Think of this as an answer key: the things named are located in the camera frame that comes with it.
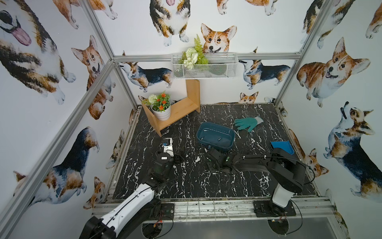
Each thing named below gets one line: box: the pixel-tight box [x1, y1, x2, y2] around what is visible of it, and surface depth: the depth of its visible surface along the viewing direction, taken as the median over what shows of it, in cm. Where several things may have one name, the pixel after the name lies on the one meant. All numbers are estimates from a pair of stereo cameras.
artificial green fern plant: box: [178, 33, 209, 70], surface depth 82 cm
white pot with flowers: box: [148, 91, 172, 122], surface depth 97 cm
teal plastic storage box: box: [196, 121, 236, 150], surface depth 105 cm
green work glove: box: [234, 116, 264, 133], surface depth 111 cm
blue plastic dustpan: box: [270, 140, 295, 155], surface depth 100 cm
